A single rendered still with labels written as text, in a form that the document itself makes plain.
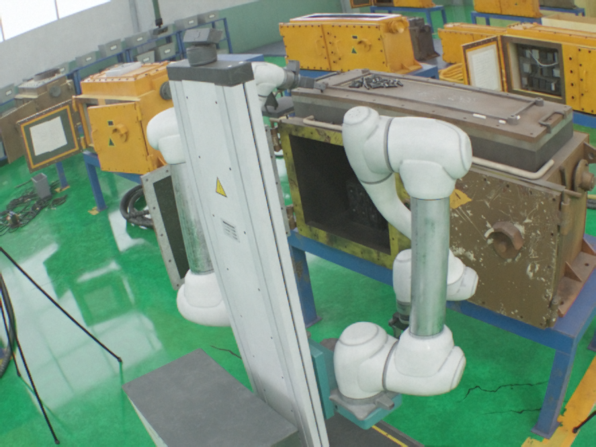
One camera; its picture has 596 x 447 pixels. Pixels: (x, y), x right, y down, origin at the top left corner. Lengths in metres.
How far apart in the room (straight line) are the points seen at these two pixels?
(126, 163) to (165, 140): 2.54
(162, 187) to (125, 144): 1.83
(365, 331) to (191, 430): 0.59
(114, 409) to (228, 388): 1.47
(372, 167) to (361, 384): 0.60
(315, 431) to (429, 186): 0.89
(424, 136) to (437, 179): 0.10
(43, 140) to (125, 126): 1.51
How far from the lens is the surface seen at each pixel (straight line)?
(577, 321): 2.19
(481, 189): 1.95
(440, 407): 2.69
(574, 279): 2.38
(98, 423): 3.08
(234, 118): 1.25
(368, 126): 1.31
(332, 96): 2.44
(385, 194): 1.46
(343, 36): 5.94
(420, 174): 1.29
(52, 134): 5.45
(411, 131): 1.29
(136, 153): 4.20
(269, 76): 2.27
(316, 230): 2.76
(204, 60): 1.34
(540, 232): 1.88
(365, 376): 1.57
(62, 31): 10.81
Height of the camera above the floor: 2.00
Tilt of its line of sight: 25 degrees down
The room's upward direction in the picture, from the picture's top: 11 degrees counter-clockwise
